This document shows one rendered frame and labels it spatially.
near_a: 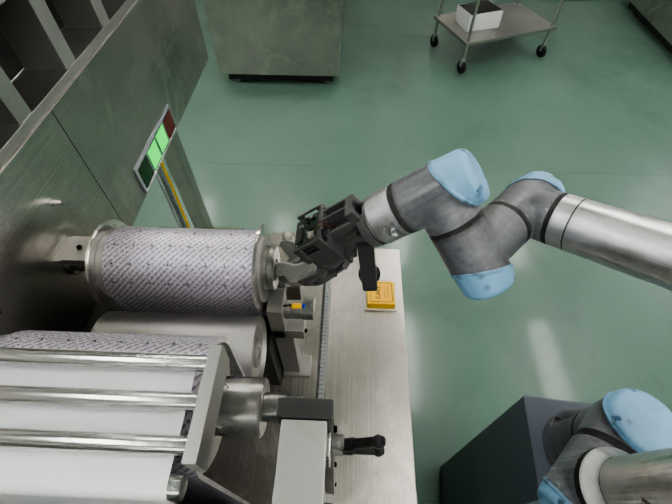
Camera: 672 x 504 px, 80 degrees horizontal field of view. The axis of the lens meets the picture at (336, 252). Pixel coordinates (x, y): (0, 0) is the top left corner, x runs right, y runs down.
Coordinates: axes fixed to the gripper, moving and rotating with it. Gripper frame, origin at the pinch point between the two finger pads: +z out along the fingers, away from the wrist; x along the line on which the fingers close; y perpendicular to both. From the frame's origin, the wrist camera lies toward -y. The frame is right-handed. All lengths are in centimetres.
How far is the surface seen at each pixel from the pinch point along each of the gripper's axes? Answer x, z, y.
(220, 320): 9.1, 7.7, 6.2
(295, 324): 4.8, 5.2, -7.6
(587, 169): -174, -51, -203
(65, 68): -24, 14, 42
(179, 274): 4.9, 7.9, 15.0
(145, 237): -0.6, 11.5, 20.6
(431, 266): -90, 35, -131
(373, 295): -14.8, 6.4, -34.3
